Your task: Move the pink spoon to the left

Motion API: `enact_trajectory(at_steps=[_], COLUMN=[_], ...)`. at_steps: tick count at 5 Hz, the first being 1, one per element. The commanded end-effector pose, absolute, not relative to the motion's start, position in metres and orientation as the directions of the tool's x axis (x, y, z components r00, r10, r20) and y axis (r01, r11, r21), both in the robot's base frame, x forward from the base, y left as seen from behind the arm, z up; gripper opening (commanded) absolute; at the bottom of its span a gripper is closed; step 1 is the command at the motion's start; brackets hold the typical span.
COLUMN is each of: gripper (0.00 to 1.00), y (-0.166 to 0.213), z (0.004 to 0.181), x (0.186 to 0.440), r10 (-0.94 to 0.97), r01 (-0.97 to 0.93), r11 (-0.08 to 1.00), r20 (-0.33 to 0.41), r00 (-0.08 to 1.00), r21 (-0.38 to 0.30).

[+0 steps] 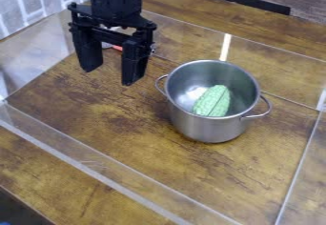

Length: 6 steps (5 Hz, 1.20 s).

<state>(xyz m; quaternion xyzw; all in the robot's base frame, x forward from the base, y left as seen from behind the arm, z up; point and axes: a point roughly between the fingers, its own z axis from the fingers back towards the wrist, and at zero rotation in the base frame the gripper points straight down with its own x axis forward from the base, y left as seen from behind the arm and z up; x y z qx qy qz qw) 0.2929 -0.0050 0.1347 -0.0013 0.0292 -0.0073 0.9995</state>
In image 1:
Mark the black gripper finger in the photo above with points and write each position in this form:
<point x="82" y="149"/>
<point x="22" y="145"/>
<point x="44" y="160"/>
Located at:
<point x="135" y="54"/>
<point x="87" y="47"/>

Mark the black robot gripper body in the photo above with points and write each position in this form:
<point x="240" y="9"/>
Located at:
<point x="93" y="19"/>

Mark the pink handled metal spoon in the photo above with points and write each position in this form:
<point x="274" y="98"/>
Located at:
<point x="109" y="46"/>

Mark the stainless steel pot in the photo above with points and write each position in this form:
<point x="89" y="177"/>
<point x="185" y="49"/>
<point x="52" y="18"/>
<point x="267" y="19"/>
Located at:
<point x="184" y="84"/>

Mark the green bitter gourd toy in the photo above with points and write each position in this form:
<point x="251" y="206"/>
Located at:
<point x="213" y="102"/>

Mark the clear acrylic barrier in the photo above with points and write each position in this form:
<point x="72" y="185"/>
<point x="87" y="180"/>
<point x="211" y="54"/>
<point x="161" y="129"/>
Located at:
<point x="91" y="155"/>

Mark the black strip on table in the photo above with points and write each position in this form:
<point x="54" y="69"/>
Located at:
<point x="263" y="5"/>

